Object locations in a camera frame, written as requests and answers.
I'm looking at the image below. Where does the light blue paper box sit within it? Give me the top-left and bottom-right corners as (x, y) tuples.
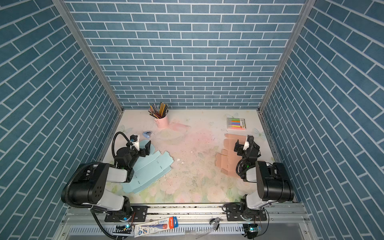
(121, 144), (174, 194)

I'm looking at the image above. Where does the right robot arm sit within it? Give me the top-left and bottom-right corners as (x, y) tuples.
(234, 135), (295, 221)

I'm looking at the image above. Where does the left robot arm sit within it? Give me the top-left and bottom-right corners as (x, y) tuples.
(61, 141), (151, 221)

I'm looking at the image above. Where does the pink flat paper box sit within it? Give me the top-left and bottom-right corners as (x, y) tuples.
(216, 134), (247, 178)

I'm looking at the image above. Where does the pack of coloured markers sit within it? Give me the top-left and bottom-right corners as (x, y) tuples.
(227, 118), (247, 130)

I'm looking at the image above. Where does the pink pencil bucket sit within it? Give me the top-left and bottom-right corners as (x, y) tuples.
(154, 116), (169, 129)

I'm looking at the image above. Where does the bundle of coloured pencils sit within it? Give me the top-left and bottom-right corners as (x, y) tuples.
(148, 102), (169, 119)

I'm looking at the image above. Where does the red blue white package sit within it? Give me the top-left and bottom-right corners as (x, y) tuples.
(134, 217), (179, 238)

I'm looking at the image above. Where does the small metal clip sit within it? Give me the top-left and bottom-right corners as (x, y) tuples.
(210, 217), (222, 231)

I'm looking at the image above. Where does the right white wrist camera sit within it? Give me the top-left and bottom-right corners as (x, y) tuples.
(243, 141), (250, 151)

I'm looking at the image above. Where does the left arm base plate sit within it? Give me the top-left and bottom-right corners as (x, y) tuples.
(105, 205), (149, 223)

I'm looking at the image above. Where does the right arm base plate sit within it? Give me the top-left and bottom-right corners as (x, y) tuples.
(222, 203), (267, 222)

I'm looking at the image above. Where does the aluminium mounting rail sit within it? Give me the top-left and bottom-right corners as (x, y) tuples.
(53, 202), (318, 240)

